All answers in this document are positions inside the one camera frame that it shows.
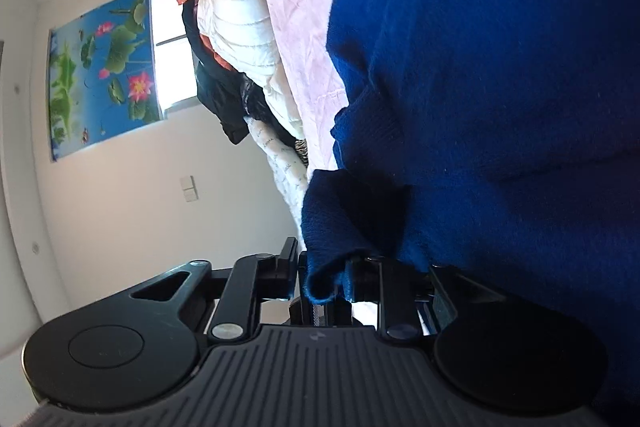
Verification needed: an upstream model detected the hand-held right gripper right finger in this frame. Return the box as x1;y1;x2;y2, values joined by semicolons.
344;255;458;341

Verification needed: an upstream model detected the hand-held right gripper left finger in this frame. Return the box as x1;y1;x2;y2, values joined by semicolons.
129;237;301;341

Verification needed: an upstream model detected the blue knit sweater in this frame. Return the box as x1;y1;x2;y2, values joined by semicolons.
301;0;640;427

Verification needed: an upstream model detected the white printed quilt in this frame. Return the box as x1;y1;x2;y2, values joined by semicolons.
244;114;309;239

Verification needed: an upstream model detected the striped dark cloth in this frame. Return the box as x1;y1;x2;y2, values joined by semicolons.
292;137;312;168

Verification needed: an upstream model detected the black garment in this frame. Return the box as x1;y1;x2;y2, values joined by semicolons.
181;0;301;146

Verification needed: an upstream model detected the window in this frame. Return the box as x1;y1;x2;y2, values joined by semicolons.
150;0;204;113

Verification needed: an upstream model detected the white puffer jacket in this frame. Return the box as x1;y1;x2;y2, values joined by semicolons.
196;0;307;141

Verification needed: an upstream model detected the pink bed sheet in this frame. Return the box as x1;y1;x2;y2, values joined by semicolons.
251;0;353;175

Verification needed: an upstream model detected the lotus flower window blind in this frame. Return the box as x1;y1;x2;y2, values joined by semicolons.
46;0;166;163

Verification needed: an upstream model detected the white wall switch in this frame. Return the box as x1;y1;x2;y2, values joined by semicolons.
180;175;200;204

